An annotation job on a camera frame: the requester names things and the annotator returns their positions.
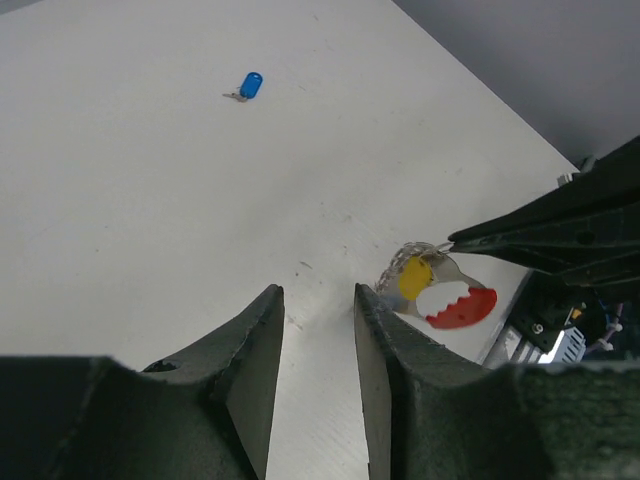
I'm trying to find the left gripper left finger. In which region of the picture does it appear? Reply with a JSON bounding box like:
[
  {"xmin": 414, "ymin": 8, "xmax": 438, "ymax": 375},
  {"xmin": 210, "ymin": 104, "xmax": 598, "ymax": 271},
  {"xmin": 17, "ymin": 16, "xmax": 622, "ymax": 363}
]
[{"xmin": 1, "ymin": 285, "xmax": 285, "ymax": 479}]

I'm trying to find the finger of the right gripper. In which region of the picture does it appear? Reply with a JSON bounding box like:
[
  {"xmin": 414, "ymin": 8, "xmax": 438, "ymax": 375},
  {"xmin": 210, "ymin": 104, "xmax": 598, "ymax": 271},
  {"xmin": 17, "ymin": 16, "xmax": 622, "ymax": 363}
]
[
  {"xmin": 459, "ymin": 138, "xmax": 639, "ymax": 235},
  {"xmin": 448, "ymin": 209, "xmax": 639, "ymax": 301}
]

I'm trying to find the white slotted cable duct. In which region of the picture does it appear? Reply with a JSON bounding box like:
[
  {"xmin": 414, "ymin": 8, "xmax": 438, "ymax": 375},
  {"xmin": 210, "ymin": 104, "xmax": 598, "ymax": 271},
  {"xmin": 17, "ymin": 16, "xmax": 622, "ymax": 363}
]
[{"xmin": 540, "ymin": 328, "xmax": 587, "ymax": 363}]

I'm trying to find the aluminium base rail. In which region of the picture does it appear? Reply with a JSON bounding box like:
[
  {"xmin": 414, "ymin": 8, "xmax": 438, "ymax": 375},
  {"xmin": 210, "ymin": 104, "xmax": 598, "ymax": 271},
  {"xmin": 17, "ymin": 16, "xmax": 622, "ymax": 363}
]
[{"xmin": 482, "ymin": 271, "xmax": 560, "ymax": 369}]

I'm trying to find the blue key tag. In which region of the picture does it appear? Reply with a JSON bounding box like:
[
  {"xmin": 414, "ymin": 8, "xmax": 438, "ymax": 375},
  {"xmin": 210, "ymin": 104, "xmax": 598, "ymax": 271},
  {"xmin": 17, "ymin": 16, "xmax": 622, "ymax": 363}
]
[{"xmin": 223, "ymin": 72, "xmax": 263, "ymax": 103}]

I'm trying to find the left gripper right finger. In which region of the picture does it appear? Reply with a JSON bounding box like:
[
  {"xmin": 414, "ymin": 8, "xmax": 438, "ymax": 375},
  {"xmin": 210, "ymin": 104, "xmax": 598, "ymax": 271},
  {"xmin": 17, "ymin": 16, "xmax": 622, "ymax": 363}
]
[{"xmin": 354, "ymin": 284, "xmax": 639, "ymax": 479}]

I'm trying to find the red silver carabiner keyring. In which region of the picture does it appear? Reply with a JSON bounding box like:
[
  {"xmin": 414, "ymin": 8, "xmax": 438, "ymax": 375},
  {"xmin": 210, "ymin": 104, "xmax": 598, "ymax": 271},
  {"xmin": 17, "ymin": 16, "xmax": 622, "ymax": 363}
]
[{"xmin": 374, "ymin": 242, "xmax": 498, "ymax": 330}]

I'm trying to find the yellow key tag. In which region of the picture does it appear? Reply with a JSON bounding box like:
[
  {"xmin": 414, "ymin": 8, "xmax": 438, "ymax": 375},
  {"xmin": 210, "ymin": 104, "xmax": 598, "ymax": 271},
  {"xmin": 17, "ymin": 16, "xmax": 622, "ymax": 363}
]
[{"xmin": 397, "ymin": 256, "xmax": 434, "ymax": 301}]

